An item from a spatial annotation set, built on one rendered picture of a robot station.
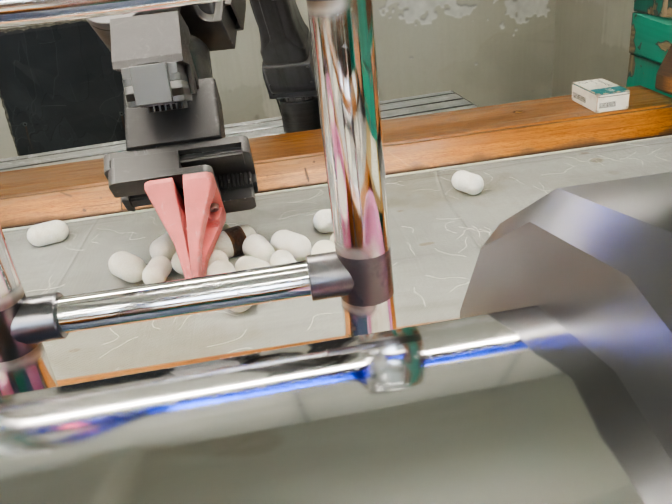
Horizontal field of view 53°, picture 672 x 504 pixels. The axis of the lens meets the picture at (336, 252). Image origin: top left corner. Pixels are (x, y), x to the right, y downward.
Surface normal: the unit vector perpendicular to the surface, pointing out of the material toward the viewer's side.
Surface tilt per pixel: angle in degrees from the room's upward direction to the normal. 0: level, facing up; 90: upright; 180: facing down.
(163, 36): 41
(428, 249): 0
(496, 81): 92
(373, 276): 90
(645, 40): 90
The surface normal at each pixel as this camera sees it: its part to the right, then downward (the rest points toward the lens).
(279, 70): -0.07, 0.84
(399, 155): 0.01, -0.33
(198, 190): 0.07, -0.03
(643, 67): -0.99, 0.12
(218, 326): -0.11, -0.89
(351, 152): -0.04, 0.45
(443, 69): 0.19, 0.42
